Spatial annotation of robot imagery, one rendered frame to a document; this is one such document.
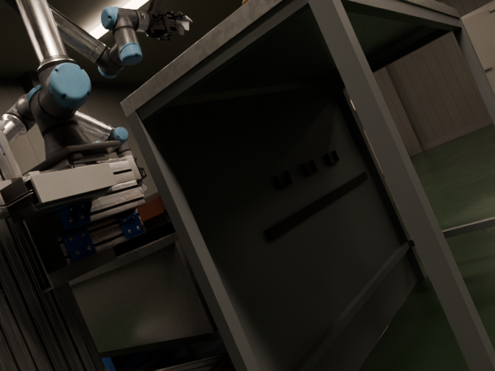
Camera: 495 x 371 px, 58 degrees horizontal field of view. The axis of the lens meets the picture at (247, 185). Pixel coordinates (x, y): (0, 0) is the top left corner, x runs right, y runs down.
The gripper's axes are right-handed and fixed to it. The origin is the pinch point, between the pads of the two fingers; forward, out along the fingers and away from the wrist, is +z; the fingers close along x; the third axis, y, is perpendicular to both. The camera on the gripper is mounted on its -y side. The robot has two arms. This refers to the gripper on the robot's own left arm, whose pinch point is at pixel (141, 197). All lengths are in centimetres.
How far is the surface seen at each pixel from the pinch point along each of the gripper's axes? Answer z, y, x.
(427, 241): 39, 157, -75
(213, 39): -13, 133, -75
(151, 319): 51, 32, -45
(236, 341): 52, 103, -75
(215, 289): 39, 103, -74
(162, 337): 59, 34, -45
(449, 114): 41, -26, 842
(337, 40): 1, 157, -75
